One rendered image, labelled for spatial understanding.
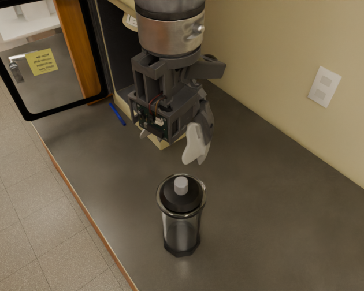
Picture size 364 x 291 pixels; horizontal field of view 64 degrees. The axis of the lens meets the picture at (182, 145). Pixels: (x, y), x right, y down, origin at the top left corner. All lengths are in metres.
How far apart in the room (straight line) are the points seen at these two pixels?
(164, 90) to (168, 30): 0.07
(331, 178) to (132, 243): 0.64
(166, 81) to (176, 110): 0.04
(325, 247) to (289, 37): 0.61
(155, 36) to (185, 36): 0.03
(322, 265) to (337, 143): 0.39
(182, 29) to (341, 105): 0.73
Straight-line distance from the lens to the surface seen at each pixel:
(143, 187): 0.91
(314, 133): 1.08
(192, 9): 0.32
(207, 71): 0.42
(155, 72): 0.33
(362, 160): 1.04
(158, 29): 0.32
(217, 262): 0.81
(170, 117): 0.36
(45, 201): 2.17
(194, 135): 0.43
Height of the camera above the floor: 1.69
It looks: 48 degrees down
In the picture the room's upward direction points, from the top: straight up
